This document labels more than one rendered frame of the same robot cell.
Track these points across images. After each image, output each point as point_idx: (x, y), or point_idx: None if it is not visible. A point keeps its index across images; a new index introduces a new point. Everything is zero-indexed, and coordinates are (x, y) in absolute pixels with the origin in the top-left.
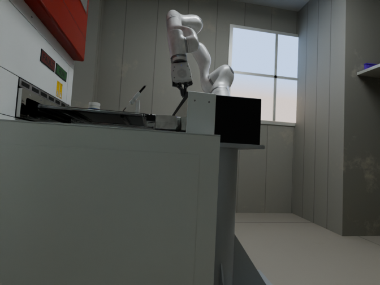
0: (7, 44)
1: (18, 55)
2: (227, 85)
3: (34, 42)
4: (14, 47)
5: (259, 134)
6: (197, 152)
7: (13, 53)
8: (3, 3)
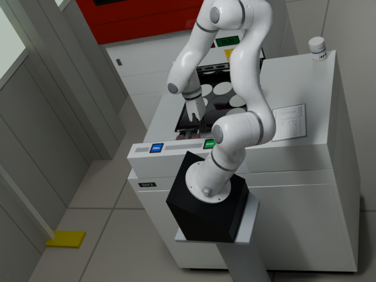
0: (163, 60)
1: (173, 59)
2: (216, 153)
3: (182, 43)
4: (169, 57)
5: (182, 231)
6: None
7: (170, 60)
8: (151, 44)
